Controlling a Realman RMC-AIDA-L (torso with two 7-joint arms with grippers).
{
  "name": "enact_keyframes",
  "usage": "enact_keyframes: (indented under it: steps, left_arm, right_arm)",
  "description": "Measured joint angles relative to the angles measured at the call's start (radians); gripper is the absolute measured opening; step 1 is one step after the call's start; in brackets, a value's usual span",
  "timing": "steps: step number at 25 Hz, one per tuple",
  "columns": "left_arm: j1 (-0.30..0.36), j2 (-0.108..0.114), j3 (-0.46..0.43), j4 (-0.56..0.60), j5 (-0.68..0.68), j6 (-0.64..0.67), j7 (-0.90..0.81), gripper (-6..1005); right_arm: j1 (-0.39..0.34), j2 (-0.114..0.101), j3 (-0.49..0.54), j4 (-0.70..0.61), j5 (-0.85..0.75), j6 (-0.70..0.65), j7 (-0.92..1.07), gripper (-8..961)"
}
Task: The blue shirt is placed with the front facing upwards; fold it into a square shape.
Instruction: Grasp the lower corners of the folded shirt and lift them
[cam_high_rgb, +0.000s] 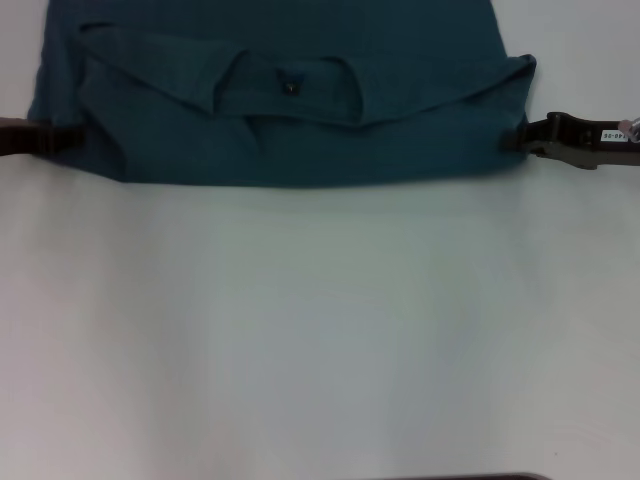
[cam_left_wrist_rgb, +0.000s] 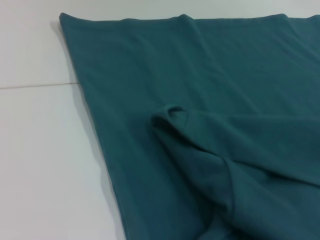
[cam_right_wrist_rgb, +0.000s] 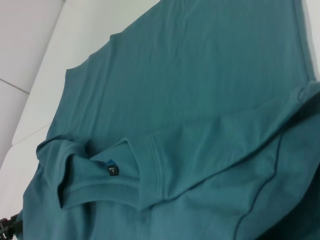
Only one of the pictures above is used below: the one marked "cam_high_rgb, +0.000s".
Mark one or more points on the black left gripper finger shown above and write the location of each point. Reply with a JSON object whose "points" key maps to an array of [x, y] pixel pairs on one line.
{"points": [[35, 136]]}

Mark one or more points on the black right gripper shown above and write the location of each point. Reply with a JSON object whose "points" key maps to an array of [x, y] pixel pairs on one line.
{"points": [[590, 142]]}

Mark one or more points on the teal t-shirt with beige print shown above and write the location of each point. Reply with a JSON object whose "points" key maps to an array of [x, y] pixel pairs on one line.
{"points": [[280, 140]]}

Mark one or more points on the dark robot torso part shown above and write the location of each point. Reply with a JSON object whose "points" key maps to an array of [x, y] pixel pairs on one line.
{"points": [[495, 477]]}

